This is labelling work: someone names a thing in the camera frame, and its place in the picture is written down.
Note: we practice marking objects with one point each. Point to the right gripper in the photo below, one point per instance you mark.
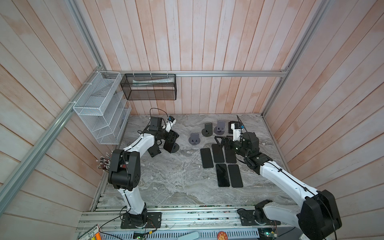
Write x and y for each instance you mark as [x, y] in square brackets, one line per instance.
[225, 140]

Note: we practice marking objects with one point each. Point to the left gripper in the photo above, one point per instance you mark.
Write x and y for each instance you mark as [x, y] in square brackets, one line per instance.
[171, 136]

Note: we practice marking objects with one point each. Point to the purple phone stand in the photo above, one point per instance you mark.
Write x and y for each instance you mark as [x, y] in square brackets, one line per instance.
[220, 128]

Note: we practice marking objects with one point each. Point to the blue phone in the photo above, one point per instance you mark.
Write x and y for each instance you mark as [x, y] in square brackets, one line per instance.
[170, 139]

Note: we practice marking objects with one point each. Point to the black phone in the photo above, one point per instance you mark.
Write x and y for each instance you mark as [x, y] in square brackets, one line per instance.
[218, 153]
[222, 175]

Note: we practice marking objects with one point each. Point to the black stand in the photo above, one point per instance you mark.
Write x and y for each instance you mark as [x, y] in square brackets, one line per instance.
[154, 150]
[233, 125]

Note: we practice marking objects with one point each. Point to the grey round stand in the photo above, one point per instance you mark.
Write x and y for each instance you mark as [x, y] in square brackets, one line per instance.
[207, 131]

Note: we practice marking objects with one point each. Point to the green phone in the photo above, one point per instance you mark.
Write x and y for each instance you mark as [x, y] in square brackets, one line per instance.
[206, 157]

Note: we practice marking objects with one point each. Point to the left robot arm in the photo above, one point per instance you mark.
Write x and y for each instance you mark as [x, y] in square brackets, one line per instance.
[125, 166]

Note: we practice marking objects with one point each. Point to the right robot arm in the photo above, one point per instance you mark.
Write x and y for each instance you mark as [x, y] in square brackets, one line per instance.
[316, 212]

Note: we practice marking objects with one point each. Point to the black mesh basket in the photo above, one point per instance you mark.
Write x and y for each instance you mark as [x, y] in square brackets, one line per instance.
[149, 87]

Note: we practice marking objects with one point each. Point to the bundle of pencils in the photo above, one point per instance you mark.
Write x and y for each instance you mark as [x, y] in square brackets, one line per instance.
[104, 162]

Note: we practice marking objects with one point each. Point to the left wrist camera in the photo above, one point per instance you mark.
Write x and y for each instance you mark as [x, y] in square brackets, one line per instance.
[169, 123]

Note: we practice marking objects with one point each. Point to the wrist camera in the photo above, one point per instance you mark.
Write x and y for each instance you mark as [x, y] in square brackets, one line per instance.
[169, 123]
[238, 134]

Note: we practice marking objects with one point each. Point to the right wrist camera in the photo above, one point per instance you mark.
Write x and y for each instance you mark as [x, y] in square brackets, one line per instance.
[238, 134]

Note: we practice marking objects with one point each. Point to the white wire mesh shelf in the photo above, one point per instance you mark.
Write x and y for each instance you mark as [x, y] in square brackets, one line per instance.
[103, 109]

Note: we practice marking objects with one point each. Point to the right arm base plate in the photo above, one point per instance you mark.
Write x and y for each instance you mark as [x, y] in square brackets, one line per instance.
[254, 218]

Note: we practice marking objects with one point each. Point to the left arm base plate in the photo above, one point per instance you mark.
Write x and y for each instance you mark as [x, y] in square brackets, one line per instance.
[144, 220]

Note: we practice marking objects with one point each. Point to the aluminium rail front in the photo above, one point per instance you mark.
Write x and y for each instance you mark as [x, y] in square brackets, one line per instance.
[173, 218]

